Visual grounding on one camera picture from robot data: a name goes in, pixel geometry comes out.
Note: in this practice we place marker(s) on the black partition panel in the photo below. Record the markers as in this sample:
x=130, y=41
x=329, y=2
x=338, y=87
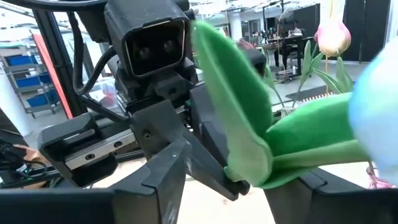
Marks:
x=367, y=28

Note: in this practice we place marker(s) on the pink artificial tulip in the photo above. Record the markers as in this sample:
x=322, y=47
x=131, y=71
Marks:
x=332, y=39

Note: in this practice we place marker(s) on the grey metal shelf rack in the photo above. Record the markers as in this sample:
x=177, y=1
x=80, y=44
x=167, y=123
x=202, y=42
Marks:
x=18, y=93

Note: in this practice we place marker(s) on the clear glass vase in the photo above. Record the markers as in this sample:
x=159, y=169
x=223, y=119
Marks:
x=287, y=112

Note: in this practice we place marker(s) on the orange red strip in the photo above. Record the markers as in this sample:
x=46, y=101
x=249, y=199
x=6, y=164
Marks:
x=53, y=77

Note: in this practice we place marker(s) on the blue storage bin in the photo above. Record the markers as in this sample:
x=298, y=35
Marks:
x=32, y=81
x=42, y=99
x=21, y=60

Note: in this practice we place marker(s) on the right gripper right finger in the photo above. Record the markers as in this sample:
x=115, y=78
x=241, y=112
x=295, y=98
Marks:
x=342, y=208

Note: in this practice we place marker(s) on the black mat orange striped edge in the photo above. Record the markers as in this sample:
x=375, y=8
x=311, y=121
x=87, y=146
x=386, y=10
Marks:
x=311, y=91

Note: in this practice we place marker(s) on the person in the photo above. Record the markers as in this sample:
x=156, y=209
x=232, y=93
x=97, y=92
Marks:
x=296, y=28

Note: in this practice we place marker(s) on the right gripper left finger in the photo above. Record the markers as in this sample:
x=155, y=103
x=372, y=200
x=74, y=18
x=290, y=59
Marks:
x=93, y=208

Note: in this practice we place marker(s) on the white blue artificial tulip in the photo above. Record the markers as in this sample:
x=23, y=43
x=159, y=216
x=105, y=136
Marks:
x=239, y=109

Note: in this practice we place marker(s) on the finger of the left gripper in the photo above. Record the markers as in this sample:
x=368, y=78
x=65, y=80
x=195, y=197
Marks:
x=161, y=130
x=205, y=124

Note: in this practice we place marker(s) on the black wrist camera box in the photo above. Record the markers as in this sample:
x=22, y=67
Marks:
x=149, y=46

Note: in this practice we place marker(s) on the dark red artificial tulip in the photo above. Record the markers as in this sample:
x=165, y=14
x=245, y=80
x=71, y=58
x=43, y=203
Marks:
x=270, y=79

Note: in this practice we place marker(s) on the black metal table frame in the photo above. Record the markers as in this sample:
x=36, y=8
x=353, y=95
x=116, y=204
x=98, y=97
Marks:
x=59, y=62

